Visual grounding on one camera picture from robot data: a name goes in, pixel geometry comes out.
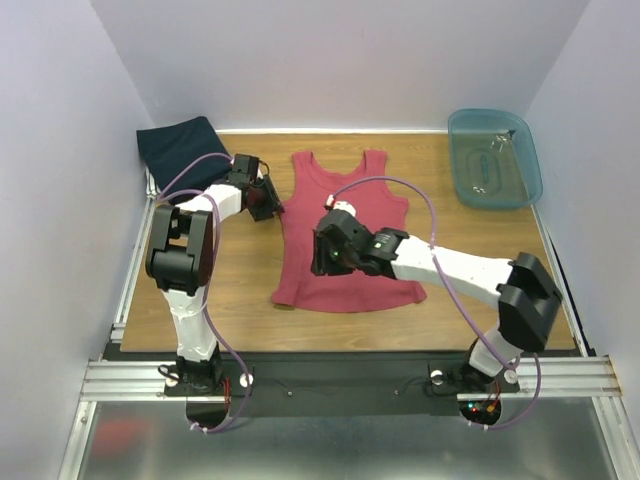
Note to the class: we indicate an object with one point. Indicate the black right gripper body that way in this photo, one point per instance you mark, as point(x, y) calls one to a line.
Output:
point(323, 253)

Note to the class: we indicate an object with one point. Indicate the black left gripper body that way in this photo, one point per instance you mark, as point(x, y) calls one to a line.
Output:
point(259, 210)

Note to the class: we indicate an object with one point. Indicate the maroon tank top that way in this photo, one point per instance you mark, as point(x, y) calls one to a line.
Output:
point(376, 207)

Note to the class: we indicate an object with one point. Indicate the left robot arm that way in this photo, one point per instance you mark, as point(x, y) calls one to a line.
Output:
point(181, 255)

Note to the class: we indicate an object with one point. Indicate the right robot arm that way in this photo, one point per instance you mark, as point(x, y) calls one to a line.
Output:
point(523, 293)

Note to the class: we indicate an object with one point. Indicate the folded navy tank top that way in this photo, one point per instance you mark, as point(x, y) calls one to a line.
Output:
point(167, 151)

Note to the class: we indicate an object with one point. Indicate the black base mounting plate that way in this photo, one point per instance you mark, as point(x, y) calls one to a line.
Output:
point(445, 368)

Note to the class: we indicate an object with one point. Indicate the teal plastic bin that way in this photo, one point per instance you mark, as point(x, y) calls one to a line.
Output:
point(493, 158)

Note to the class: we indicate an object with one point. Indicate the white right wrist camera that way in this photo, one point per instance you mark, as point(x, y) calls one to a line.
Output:
point(332, 203)

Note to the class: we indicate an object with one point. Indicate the aluminium frame rail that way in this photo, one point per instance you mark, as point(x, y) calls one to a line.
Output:
point(545, 378)

